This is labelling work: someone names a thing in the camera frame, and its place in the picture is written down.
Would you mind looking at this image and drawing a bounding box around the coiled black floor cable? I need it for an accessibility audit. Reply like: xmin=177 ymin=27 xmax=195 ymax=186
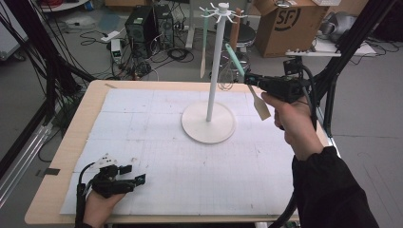
xmin=166 ymin=47 xmax=195 ymax=64

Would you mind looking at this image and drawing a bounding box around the grey bag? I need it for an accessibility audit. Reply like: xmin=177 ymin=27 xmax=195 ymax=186
xmin=319 ymin=11 xmax=357 ymax=42

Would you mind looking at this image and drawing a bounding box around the cream spatula with mint handle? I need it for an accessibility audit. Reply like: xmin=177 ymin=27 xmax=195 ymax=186
xmin=199 ymin=8 xmax=211 ymax=80

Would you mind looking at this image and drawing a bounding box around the brown cardboard box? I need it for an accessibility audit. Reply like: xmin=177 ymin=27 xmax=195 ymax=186
xmin=253 ymin=0 xmax=331 ymax=59

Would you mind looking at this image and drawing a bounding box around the person's right hand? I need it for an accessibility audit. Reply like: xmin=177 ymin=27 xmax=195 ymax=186
xmin=260 ymin=91 xmax=325 ymax=161

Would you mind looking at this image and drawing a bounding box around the narrow black computer tower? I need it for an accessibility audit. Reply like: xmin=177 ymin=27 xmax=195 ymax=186
xmin=153 ymin=3 xmax=175 ymax=50

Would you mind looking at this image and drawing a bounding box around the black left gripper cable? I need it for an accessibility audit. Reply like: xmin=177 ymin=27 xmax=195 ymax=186
xmin=75 ymin=161 xmax=96 ymax=228

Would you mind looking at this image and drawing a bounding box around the black round stool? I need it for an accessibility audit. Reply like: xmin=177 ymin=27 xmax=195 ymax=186
xmin=221 ymin=22 xmax=257 ymax=48

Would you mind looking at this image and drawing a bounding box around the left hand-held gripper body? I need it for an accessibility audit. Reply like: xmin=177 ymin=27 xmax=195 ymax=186
xmin=89 ymin=153 xmax=137 ymax=200

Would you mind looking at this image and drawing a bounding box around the white power strip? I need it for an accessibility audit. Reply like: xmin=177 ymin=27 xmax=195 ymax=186
xmin=100 ymin=29 xmax=122 ymax=44

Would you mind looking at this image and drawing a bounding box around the black metal frame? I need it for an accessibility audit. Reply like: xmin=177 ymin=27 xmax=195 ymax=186
xmin=312 ymin=0 xmax=398 ymax=139
xmin=0 ymin=0 xmax=96 ymax=127

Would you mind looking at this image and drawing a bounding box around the small white device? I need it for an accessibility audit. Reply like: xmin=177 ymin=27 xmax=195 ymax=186
xmin=110 ymin=38 xmax=123 ymax=65

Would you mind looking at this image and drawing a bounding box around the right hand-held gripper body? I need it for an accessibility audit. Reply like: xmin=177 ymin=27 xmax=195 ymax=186
xmin=257 ymin=47 xmax=334 ymax=105

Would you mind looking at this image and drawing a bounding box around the large black computer tower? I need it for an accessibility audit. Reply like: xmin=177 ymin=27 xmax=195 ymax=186
xmin=125 ymin=5 xmax=158 ymax=60

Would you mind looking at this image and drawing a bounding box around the aluminium rail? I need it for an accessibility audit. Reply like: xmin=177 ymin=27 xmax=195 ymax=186
xmin=0 ymin=123 xmax=55 ymax=207

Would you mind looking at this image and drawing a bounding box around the white grid mat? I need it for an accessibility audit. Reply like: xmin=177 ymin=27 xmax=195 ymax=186
xmin=60 ymin=87 xmax=300 ymax=217

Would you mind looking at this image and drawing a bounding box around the person's left hand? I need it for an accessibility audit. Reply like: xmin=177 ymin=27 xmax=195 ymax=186
xmin=83 ymin=189 xmax=126 ymax=228

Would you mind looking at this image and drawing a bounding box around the white utensil rack stand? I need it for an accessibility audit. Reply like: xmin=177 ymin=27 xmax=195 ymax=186
xmin=181 ymin=2 xmax=248 ymax=145

